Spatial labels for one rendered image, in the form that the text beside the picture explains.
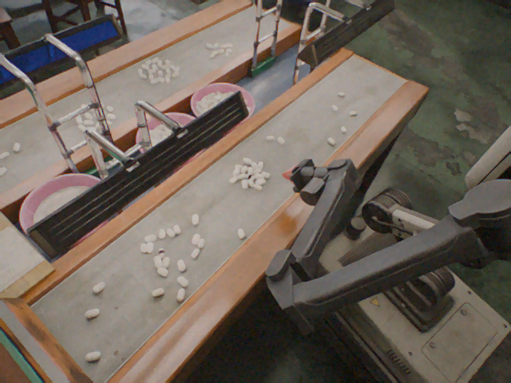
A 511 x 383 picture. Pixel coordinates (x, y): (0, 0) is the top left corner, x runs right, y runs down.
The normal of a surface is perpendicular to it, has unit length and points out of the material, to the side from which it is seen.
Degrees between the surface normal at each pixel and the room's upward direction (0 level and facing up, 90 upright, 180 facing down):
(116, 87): 0
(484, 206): 47
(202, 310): 0
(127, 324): 0
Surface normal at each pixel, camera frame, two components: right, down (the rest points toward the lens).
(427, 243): -0.59, -0.70
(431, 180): 0.09, -0.59
